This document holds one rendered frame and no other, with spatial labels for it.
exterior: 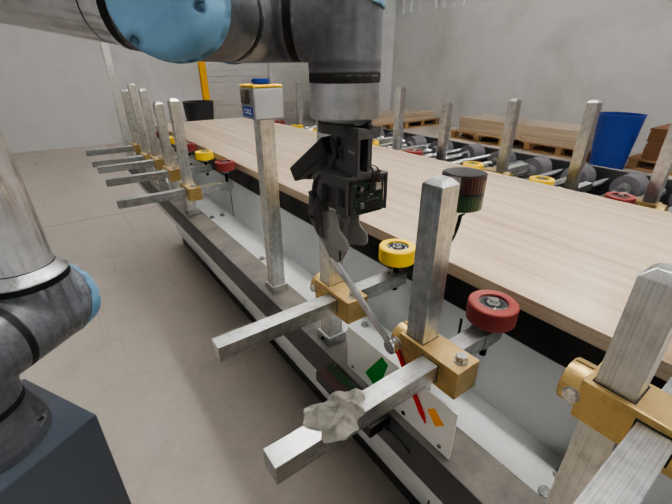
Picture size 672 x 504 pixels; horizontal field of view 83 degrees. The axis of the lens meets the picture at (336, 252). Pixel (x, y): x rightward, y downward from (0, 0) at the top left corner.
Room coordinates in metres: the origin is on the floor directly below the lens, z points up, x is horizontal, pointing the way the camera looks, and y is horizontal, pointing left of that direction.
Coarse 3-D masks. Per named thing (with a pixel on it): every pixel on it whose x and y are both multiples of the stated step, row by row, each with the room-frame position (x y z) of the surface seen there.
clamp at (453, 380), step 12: (396, 336) 0.50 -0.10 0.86; (408, 336) 0.48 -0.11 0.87; (408, 348) 0.47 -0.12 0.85; (420, 348) 0.45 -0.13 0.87; (432, 348) 0.45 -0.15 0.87; (444, 348) 0.45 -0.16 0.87; (456, 348) 0.45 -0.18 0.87; (408, 360) 0.47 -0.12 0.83; (432, 360) 0.43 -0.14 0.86; (444, 360) 0.42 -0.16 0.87; (468, 360) 0.42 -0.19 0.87; (444, 372) 0.41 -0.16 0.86; (456, 372) 0.40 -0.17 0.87; (468, 372) 0.41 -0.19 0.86; (444, 384) 0.41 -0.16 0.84; (456, 384) 0.40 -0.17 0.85; (468, 384) 0.41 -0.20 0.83; (456, 396) 0.40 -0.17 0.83
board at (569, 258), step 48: (240, 144) 1.95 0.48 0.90; (288, 144) 1.95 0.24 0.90; (288, 192) 1.21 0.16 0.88; (528, 192) 1.14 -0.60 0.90; (576, 192) 1.14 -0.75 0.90; (480, 240) 0.78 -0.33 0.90; (528, 240) 0.78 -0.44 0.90; (576, 240) 0.78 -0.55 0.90; (624, 240) 0.78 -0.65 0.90; (480, 288) 0.61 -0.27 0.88; (528, 288) 0.57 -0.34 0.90; (576, 288) 0.57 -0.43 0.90; (624, 288) 0.57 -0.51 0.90; (576, 336) 0.47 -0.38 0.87
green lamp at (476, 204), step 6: (462, 198) 0.48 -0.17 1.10; (468, 198) 0.48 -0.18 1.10; (474, 198) 0.48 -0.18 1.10; (480, 198) 0.49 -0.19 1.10; (462, 204) 0.48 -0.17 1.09; (468, 204) 0.48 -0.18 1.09; (474, 204) 0.48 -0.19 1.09; (480, 204) 0.49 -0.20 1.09; (456, 210) 0.48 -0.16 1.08; (462, 210) 0.48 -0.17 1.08; (468, 210) 0.48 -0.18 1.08; (474, 210) 0.48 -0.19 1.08
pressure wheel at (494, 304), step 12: (468, 300) 0.53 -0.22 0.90; (480, 300) 0.53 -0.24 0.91; (492, 300) 0.52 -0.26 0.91; (504, 300) 0.53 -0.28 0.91; (468, 312) 0.52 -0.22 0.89; (480, 312) 0.50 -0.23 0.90; (492, 312) 0.49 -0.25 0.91; (504, 312) 0.49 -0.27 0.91; (516, 312) 0.49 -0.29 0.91; (480, 324) 0.49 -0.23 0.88; (492, 324) 0.48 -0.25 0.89; (504, 324) 0.48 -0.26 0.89
